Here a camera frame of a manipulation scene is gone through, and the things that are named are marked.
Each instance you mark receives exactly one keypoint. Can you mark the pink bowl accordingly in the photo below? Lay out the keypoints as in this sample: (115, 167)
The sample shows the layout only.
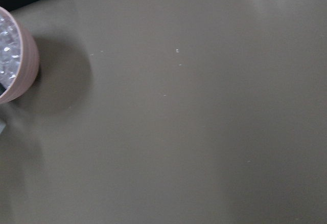
(19, 58)

